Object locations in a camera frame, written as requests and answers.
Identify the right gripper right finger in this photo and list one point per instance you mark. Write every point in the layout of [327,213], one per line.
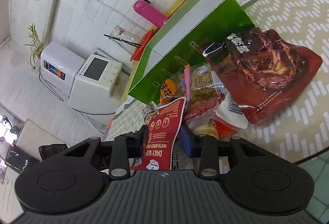
[204,148]

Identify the orange print snack bag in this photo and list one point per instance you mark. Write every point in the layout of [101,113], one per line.
[167,92]

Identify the cookie bag pink zipper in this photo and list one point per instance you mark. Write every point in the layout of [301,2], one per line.
[202,85]

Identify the red daily nuts pouch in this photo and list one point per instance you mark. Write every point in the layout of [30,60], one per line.
[163,127]

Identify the dark red meat pouch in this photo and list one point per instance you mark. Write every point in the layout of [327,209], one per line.
[262,72]

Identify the black chopsticks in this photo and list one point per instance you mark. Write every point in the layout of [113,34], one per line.
[137,45]

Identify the white water purifier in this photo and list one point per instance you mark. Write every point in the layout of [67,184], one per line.
[59,66]

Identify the pink thermos bottle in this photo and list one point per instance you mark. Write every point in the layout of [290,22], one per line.
[150,13]

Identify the red plastic basket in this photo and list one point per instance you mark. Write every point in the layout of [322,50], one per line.
[136,56]

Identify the bread bun packet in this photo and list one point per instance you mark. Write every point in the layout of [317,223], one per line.
[208,130]

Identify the potted green plant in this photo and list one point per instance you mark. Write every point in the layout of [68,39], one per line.
[36,47]

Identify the white water dispenser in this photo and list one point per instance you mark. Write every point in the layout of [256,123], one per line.
[95,90]

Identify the green cardboard box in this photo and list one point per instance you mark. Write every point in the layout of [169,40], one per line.
[177,43]

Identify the small brown jelly packet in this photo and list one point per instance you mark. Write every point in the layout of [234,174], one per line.
[149,111]

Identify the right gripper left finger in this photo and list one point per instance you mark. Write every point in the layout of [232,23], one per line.
[126,146]

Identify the red stick snack packet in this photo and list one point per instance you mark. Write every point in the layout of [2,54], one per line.
[205,106]

